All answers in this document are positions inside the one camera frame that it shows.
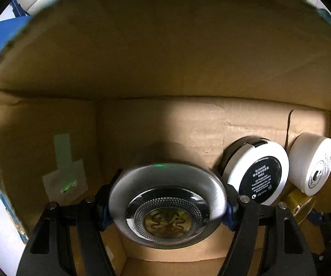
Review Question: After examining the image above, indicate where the round silver tin gold emblem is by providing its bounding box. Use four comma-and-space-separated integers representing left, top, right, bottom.
108, 163, 227, 249

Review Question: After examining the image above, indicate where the white sticker with green tape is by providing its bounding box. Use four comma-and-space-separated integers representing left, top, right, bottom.
42, 133, 88, 206

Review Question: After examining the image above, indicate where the white cream jar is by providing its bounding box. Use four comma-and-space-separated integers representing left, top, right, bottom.
288, 133, 331, 196

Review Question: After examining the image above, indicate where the cardboard box blue printed outside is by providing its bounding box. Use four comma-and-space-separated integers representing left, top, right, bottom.
0, 0, 331, 275

